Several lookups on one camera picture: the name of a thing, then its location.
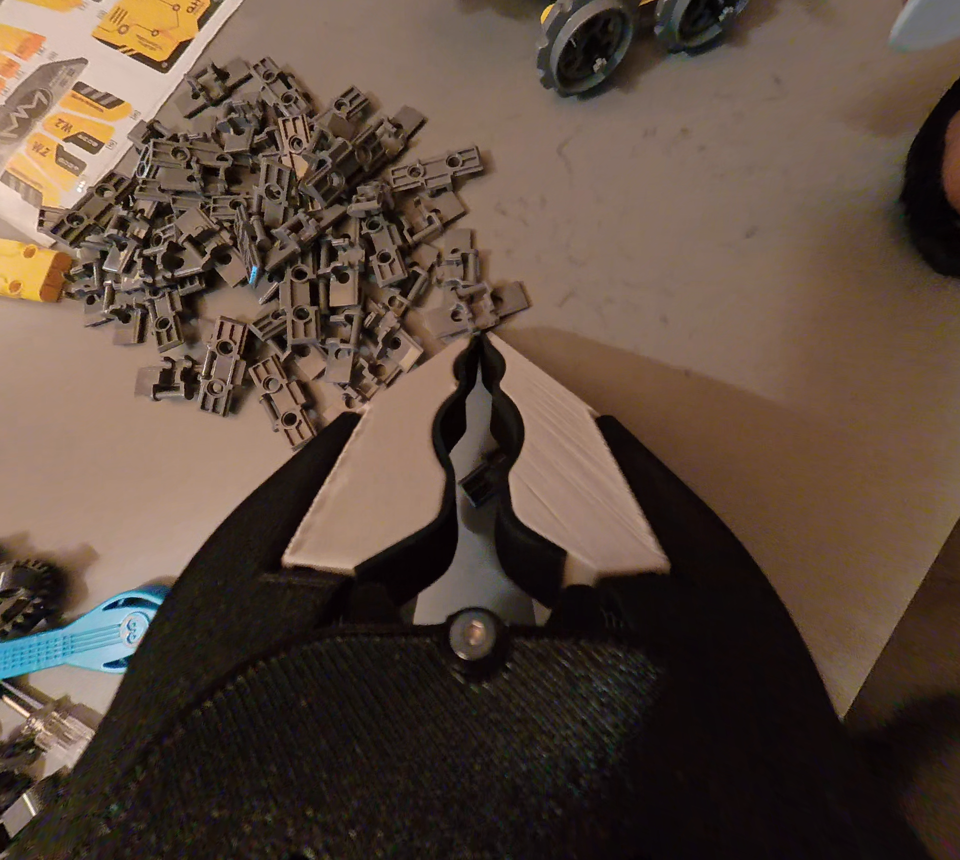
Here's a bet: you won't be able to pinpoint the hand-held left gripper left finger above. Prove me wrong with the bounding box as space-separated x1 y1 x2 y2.
281 336 483 574

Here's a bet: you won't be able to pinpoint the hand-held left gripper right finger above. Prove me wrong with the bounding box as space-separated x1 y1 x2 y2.
483 333 671 607

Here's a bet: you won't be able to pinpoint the single grey track link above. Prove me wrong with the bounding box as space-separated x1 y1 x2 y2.
459 451 513 504

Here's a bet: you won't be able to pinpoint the pile of grey track links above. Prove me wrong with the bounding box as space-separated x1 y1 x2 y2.
37 56 532 452

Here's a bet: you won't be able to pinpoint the blue brick separator tool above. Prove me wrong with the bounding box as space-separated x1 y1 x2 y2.
0 584 172 681

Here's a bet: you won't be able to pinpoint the pile of toy brick parts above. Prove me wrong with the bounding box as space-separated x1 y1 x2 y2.
0 545 102 838

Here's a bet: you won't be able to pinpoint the person's tan trousers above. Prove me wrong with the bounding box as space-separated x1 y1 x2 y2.
843 522 960 733

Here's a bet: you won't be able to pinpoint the yellow toy brick panel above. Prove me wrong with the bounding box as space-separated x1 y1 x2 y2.
0 237 75 306

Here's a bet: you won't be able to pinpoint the yellow and black sticker sheet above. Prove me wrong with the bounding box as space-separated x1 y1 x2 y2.
0 0 290 234

